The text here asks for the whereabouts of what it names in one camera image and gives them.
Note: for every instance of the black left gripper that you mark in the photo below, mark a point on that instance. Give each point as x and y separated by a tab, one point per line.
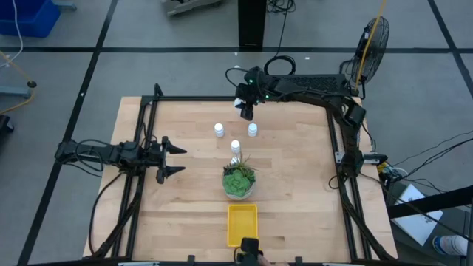
156	158

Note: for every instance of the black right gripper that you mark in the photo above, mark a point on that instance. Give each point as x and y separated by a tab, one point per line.
253	88

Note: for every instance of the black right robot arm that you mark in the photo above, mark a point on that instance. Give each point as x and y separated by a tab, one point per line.
314	84

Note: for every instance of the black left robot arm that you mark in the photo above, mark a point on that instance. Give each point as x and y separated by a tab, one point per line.
107	153

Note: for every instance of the yellow plastic basket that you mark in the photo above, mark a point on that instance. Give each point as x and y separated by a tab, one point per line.
242	223

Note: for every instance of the spiky green air plant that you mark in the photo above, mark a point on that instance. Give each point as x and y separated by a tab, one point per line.
242	166

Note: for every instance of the green succulent plant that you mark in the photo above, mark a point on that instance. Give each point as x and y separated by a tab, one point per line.
238	183

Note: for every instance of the grey triangle-patterned plant pot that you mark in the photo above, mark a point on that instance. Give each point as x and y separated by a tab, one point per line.
238	198

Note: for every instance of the black pillar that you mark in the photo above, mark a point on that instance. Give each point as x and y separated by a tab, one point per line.
252	22

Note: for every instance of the grey machine base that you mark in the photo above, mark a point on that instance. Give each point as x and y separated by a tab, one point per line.
190	5

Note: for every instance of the black round fan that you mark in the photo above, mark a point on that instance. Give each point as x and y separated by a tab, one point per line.
380	37

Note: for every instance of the power strip with plugs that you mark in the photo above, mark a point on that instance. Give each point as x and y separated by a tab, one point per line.
390	170

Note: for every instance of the grey stand foot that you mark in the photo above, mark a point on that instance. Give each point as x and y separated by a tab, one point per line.
15	91

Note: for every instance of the white flat box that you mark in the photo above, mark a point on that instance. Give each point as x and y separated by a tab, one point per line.
415	216

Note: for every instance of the blue plastic bin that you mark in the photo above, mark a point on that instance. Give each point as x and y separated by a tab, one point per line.
27	16

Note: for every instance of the black metal beam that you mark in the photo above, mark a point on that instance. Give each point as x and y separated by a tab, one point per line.
436	202

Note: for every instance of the white and blue object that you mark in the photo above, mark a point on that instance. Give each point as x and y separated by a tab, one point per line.
451	245

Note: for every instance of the black aluminium table frame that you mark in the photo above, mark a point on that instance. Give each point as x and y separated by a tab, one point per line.
184	98

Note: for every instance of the black table-level camera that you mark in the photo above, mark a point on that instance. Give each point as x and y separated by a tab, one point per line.
250	249

